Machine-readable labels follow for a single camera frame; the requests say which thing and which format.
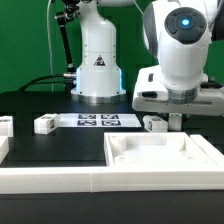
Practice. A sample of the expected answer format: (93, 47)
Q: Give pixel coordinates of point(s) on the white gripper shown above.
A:
(150, 95)

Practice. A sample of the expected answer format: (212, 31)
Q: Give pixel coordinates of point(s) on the white square tabletop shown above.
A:
(153, 150)

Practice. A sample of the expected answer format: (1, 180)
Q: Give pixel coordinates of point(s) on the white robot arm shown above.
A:
(167, 52)

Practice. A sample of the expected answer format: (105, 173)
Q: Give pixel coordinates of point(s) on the white marker sheet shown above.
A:
(98, 120)

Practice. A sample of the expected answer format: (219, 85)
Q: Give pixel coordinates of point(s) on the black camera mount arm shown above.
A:
(62, 18)

